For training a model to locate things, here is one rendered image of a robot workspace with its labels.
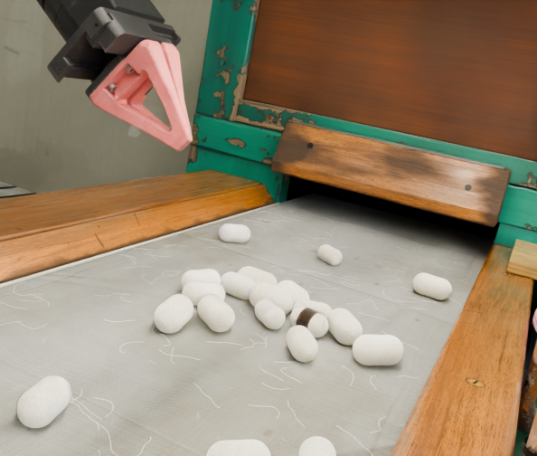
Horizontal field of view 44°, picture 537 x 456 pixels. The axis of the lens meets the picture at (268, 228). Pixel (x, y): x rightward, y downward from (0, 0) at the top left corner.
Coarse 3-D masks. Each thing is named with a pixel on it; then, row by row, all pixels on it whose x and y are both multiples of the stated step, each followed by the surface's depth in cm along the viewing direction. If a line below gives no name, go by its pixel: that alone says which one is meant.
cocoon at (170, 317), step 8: (176, 296) 46; (184, 296) 46; (168, 304) 44; (176, 304) 45; (184, 304) 45; (192, 304) 46; (160, 312) 44; (168, 312) 44; (176, 312) 44; (184, 312) 45; (192, 312) 46; (160, 320) 44; (168, 320) 44; (176, 320) 44; (184, 320) 45; (160, 328) 44; (168, 328) 44; (176, 328) 44
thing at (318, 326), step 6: (294, 312) 50; (294, 318) 49; (312, 318) 49; (318, 318) 48; (324, 318) 49; (294, 324) 49; (312, 324) 48; (318, 324) 48; (324, 324) 48; (312, 330) 48; (318, 330) 48; (324, 330) 48; (318, 336) 49
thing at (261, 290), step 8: (256, 288) 52; (264, 288) 52; (272, 288) 52; (280, 288) 52; (256, 296) 52; (264, 296) 51; (272, 296) 51; (280, 296) 51; (288, 296) 51; (280, 304) 51; (288, 304) 51; (288, 312) 51
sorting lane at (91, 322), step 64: (128, 256) 60; (192, 256) 63; (256, 256) 67; (384, 256) 77; (448, 256) 83; (0, 320) 42; (64, 320) 44; (128, 320) 46; (192, 320) 48; (256, 320) 50; (384, 320) 56; (448, 320) 59; (0, 384) 35; (128, 384) 37; (192, 384) 39; (256, 384) 40; (320, 384) 42; (384, 384) 44; (0, 448) 30; (64, 448) 31; (128, 448) 32; (192, 448) 32; (384, 448) 36
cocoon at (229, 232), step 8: (224, 224) 70; (232, 224) 70; (240, 224) 71; (224, 232) 69; (232, 232) 69; (240, 232) 70; (248, 232) 70; (224, 240) 70; (232, 240) 70; (240, 240) 70
